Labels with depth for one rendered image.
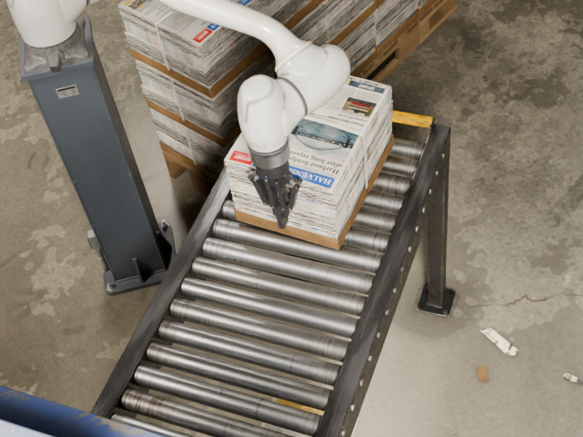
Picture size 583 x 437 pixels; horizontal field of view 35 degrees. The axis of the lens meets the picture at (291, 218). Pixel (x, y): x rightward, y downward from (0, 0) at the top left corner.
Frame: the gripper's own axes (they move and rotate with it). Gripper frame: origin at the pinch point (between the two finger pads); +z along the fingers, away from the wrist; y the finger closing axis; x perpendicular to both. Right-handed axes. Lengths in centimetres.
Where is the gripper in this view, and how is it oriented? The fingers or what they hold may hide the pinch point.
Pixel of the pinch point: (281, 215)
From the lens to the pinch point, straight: 219.7
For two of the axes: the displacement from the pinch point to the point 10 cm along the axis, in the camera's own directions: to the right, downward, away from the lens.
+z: 1.1, 6.4, 7.6
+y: -9.3, -2.0, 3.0
